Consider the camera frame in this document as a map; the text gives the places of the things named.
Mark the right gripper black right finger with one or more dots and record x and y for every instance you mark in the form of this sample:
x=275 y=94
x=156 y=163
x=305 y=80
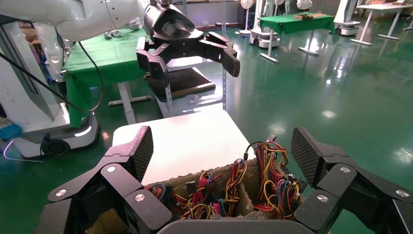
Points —
x=342 y=184

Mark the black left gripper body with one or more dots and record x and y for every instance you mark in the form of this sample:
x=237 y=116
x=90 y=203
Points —
x=171 y=25

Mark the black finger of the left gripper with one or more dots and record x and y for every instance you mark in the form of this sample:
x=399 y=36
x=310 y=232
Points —
x=151 y=63
x=222 y=51

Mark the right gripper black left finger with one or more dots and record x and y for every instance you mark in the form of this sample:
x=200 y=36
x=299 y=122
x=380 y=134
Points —
x=122 y=181

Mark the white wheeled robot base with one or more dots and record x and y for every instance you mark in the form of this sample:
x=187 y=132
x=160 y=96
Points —
x=263 y=37
x=347 y=27

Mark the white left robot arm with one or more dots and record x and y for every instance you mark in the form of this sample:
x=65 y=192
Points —
x=80 y=16

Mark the small white plastic object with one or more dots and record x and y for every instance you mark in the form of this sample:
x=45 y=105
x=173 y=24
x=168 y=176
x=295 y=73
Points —
x=134 y=25
x=115 y=32
x=108 y=35

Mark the grey metal shelf rack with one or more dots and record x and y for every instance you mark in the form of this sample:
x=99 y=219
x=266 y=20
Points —
x=167 y=97

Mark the black flat tray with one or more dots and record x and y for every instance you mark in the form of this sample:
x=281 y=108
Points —
x=184 y=82

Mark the green tablecloth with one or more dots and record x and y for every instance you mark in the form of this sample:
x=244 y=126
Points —
x=296 y=24
x=103 y=58

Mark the white standing fan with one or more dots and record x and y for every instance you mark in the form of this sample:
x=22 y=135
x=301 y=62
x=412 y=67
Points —
x=246 y=3

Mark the small white shelf part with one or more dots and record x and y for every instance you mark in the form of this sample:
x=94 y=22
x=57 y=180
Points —
x=195 y=99

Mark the brown cardboard pieces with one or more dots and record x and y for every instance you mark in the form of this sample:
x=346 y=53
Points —
x=305 y=16

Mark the brown pulp cardboard box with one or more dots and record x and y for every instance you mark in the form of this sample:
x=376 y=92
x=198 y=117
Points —
x=245 y=203

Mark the white robot body with base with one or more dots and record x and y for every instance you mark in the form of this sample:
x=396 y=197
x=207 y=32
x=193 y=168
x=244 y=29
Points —
x=25 y=106

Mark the blue cloth bundle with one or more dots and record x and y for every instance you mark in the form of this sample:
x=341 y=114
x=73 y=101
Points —
x=9 y=132

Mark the white desk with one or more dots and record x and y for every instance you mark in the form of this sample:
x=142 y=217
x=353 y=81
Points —
x=380 y=6

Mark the white table frame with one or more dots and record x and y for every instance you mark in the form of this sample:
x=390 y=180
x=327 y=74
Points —
x=270 y=45
x=127 y=103

